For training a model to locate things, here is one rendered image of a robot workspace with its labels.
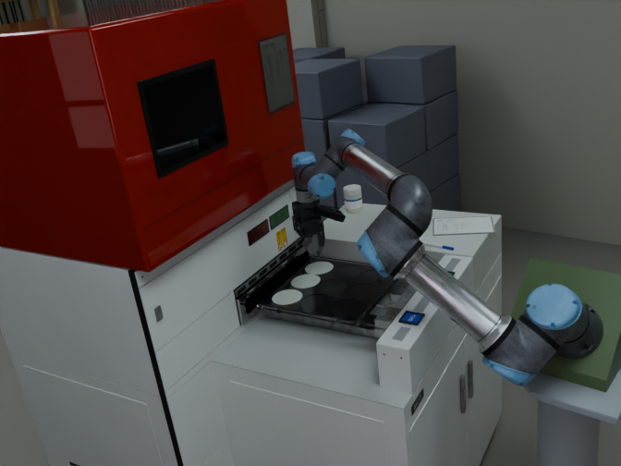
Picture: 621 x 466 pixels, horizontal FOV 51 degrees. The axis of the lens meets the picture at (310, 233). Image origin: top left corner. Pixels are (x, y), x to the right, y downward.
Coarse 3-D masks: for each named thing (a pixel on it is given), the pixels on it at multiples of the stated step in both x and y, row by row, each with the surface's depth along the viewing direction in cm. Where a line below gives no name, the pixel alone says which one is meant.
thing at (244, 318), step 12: (300, 252) 234; (288, 264) 227; (300, 264) 237; (264, 276) 216; (288, 276) 229; (252, 288) 209; (240, 300) 204; (240, 312) 205; (252, 312) 211; (240, 324) 208
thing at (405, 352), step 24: (456, 264) 204; (432, 312) 179; (384, 336) 171; (408, 336) 170; (432, 336) 180; (384, 360) 170; (408, 360) 166; (432, 360) 182; (384, 384) 173; (408, 384) 169
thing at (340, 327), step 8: (272, 312) 213; (288, 320) 211; (296, 320) 209; (304, 320) 208; (312, 320) 206; (320, 320) 204; (328, 328) 204; (336, 328) 202; (344, 328) 200; (352, 328) 199; (360, 328) 197; (368, 328) 196; (368, 336) 197
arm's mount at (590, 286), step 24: (528, 264) 182; (552, 264) 179; (528, 288) 180; (576, 288) 173; (600, 288) 169; (600, 312) 167; (552, 360) 169; (576, 360) 166; (600, 360) 163; (600, 384) 161
